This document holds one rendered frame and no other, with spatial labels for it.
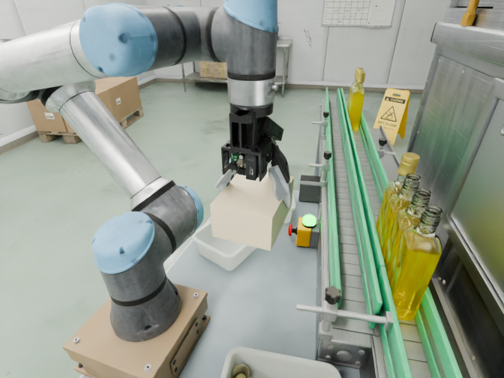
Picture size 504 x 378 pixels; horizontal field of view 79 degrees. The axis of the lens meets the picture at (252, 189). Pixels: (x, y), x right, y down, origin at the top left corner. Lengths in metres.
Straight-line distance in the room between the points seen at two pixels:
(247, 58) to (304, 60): 5.97
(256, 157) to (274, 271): 0.53
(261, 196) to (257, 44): 0.27
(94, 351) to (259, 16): 0.67
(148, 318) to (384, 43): 6.19
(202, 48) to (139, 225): 0.34
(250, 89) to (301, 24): 5.92
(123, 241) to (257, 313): 0.42
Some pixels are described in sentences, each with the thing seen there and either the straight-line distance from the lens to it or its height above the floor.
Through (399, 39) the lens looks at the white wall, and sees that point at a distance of 6.53.
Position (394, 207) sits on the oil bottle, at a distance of 0.70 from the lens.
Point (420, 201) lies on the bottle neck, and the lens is 0.64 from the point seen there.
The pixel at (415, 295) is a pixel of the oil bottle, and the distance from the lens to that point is 0.70.
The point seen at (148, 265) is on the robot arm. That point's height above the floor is 1.01.
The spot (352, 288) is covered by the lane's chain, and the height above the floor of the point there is 0.88.
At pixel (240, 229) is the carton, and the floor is 1.08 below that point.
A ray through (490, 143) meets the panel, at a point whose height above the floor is 1.21.
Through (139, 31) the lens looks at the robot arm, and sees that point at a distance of 0.40.
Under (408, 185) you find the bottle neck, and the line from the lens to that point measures 0.69.
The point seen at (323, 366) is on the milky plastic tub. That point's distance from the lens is 0.70.
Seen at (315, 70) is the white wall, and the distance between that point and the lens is 6.45.
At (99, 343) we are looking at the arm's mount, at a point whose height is 0.84.
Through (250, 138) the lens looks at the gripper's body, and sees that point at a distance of 0.50.
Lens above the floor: 1.44
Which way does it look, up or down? 31 degrees down
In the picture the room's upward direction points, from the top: straight up
